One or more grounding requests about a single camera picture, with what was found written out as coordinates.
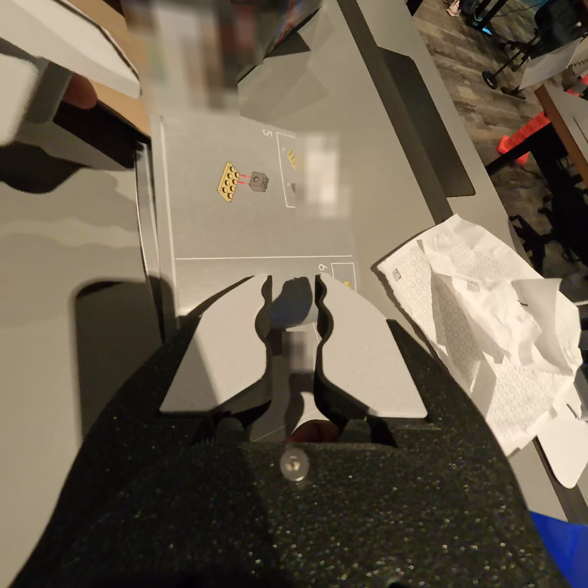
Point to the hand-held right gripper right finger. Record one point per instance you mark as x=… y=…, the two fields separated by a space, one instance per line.
x=372 y=363

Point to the black wheeled stand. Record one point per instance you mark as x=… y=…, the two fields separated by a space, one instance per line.
x=510 y=64

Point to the red plastic object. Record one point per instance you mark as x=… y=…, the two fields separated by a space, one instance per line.
x=521 y=142

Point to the crumpled white paper bag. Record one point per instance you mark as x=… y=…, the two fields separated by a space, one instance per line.
x=459 y=298

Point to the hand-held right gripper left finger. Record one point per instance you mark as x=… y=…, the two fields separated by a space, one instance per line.
x=220 y=349

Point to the brown wooden table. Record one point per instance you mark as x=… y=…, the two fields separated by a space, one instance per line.
x=569 y=124

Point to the blue plastic bin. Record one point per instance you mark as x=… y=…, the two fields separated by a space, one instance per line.
x=565 y=551

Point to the black office chair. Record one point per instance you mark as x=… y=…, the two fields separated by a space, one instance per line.
x=533 y=239

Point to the grey instruction booklet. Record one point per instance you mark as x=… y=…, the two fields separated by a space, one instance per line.
x=216 y=220

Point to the flat white paper sheet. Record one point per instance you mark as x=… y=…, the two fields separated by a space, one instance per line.
x=565 y=450

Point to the person's left hand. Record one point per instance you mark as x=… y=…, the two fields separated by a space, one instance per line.
x=80 y=92

